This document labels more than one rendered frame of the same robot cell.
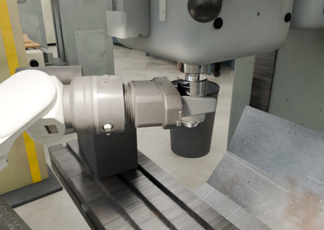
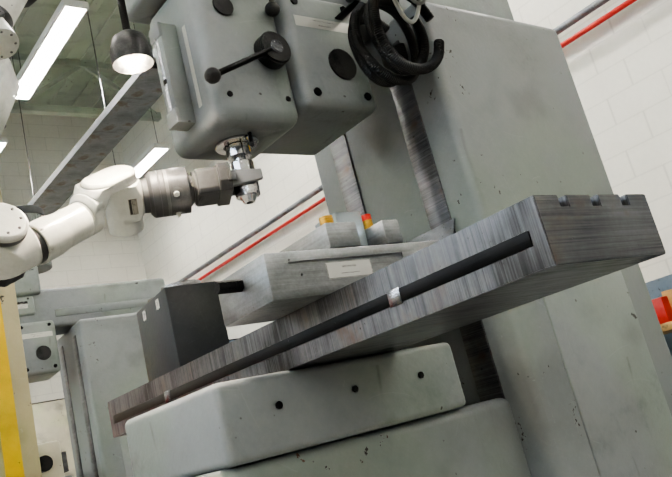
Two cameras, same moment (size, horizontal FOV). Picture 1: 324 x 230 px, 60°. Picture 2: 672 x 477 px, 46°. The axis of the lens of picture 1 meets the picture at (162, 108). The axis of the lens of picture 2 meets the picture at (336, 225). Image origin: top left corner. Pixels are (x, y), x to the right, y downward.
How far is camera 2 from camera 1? 1.20 m
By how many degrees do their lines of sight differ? 37
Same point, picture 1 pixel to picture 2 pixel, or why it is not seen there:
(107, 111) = (175, 180)
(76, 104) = (151, 178)
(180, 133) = not seen: outside the picture
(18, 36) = (22, 395)
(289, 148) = not seen: hidden behind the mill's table
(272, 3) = (269, 89)
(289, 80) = (378, 207)
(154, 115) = (211, 180)
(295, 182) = not seen: hidden behind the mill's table
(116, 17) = (172, 112)
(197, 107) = (246, 175)
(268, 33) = (274, 106)
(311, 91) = (397, 203)
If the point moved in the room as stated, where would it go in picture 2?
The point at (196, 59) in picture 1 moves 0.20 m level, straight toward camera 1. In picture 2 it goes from (222, 114) to (191, 67)
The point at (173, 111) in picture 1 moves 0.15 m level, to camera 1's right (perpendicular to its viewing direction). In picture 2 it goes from (223, 169) to (303, 151)
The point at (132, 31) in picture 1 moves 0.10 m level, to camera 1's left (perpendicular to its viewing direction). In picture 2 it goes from (183, 117) to (129, 129)
